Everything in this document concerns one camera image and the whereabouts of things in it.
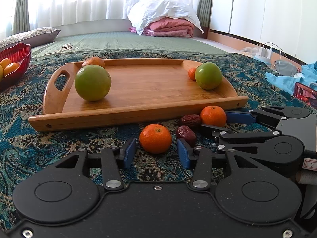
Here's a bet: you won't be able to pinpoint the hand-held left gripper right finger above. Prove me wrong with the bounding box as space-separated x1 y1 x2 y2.
177 138 267 192

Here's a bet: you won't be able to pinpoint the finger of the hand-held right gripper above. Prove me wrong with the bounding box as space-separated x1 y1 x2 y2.
200 124 283 155
225 105 289 130

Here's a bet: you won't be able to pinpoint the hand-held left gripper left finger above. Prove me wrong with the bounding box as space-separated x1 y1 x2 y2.
50 137 137 192

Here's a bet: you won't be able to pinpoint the small green apple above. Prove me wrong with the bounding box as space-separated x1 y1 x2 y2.
195 62 223 90

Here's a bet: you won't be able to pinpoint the tiny tangerine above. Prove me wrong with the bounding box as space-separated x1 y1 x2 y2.
188 66 200 81

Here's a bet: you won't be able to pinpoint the wooden serving tray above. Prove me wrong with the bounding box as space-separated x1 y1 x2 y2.
28 58 249 131

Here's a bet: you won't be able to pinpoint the large green apple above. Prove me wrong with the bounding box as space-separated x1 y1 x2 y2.
75 64 112 102

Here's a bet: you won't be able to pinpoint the large orange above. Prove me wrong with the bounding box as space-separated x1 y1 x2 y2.
82 57 106 69

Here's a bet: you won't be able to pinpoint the red date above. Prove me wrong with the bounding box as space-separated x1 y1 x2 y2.
180 114 202 127
175 126 197 147

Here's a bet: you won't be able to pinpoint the smartphone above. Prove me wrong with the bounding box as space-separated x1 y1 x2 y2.
293 82 317 106

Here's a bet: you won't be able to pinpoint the light blue cloth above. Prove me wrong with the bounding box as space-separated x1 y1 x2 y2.
264 63 317 96

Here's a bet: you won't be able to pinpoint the grey pouch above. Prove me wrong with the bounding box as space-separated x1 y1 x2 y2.
274 59 301 77

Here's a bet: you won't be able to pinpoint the white charger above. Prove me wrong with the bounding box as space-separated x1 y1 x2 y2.
258 43 273 58

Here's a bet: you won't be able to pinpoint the blue paisley blanket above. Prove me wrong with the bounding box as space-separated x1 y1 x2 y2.
0 49 317 232

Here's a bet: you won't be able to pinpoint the green bedspread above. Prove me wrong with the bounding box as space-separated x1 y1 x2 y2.
31 30 227 57

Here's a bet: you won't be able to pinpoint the pink folded blanket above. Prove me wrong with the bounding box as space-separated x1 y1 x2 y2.
129 17 195 38

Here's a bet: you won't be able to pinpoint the white wardrobe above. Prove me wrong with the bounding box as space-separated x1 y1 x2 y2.
207 0 317 65

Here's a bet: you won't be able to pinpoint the green curtain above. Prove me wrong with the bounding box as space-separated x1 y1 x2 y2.
11 0 31 35
197 0 215 31

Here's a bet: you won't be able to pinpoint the scissors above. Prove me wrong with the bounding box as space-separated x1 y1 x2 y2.
45 43 80 55

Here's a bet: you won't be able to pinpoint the white pillow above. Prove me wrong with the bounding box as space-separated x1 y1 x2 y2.
126 0 204 36

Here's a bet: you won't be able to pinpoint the grey headboard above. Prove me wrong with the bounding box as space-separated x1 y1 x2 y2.
53 18 135 34

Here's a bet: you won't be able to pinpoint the red glass bowl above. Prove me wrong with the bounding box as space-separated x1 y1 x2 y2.
0 42 32 90

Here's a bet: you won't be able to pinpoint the floral pillow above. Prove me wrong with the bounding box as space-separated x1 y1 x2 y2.
0 27 61 51

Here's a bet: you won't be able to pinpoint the white sheer curtain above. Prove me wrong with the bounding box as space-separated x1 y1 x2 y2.
0 0 204 40

